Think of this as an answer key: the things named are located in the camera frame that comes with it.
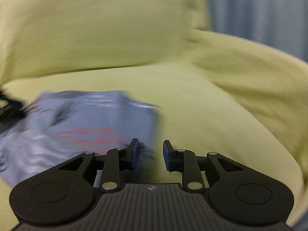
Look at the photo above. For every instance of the blue-grey curtain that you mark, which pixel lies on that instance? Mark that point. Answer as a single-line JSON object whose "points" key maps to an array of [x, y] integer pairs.
{"points": [[252, 9]]}

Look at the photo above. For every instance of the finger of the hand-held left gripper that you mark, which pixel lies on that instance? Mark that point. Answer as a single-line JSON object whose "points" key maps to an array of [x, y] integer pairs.
{"points": [[10, 103]]}

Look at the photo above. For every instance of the sofa with green cover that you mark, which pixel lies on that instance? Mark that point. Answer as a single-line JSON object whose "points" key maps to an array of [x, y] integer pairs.
{"points": [[120, 41]]}

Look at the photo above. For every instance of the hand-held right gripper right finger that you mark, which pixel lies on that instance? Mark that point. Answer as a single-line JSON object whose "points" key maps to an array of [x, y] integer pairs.
{"points": [[168, 155]]}

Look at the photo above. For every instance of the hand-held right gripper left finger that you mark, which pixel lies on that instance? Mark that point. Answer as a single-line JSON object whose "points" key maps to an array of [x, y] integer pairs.
{"points": [[134, 152]]}

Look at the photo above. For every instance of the blue patterned shorts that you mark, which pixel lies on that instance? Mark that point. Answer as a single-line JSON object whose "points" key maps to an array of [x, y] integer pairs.
{"points": [[96, 115]]}

